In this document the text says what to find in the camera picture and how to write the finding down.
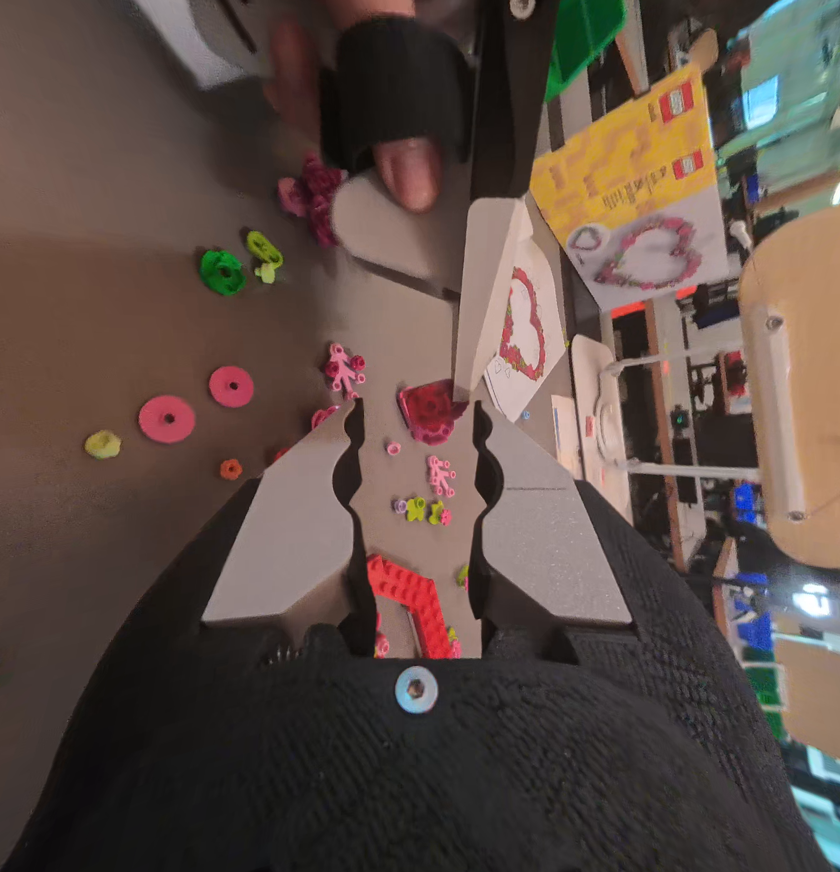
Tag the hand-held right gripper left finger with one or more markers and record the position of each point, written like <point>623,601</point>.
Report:
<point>290,545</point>

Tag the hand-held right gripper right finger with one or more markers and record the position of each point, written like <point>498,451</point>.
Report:
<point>556,552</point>

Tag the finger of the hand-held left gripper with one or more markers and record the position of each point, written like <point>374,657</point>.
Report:
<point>484,286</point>
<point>406,238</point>

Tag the red lego heart frame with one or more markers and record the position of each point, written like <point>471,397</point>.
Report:
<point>406,586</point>

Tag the dark pink lego rose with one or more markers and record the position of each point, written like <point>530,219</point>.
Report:
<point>430,412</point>

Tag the pink branch with magenta studs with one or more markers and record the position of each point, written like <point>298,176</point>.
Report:
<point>345,368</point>

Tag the red round lego piece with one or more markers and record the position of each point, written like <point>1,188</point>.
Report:
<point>280,454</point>

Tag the orange lego flower stud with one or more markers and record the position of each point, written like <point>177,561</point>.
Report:
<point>231,469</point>

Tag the green bin with lego pieces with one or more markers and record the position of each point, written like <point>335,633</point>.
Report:
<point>583,41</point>

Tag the magenta lego rose cluster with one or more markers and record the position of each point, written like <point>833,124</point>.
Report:
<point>317,197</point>

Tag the lego instruction booklet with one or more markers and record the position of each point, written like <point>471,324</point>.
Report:
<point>522,388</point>

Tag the yellow lego box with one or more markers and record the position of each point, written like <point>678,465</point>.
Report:
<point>597,177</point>

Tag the lime lego leaf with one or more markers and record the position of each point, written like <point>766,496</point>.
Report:
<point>416,509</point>

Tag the plain pink lego branch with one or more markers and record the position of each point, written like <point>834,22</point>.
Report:
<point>440,475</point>

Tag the lime lego piece with holes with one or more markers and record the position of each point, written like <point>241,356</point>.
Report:
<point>263,246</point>

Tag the small lime lego piece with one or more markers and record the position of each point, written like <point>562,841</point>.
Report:
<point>266,272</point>
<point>103,444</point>

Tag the pink lego disc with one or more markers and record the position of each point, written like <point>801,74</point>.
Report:
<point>154,422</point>
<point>219,388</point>

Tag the green round lego piece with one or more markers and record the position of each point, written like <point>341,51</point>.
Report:
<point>212,276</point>

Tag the person's left hand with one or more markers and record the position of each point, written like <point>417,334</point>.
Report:
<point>409,174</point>

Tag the lime leaf with pink flower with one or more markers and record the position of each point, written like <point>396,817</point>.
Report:
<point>439,512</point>

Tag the white flat stand base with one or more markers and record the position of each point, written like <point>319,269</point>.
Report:
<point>587,381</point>

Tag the wooden chair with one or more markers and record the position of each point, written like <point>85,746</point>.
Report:
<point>822,340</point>

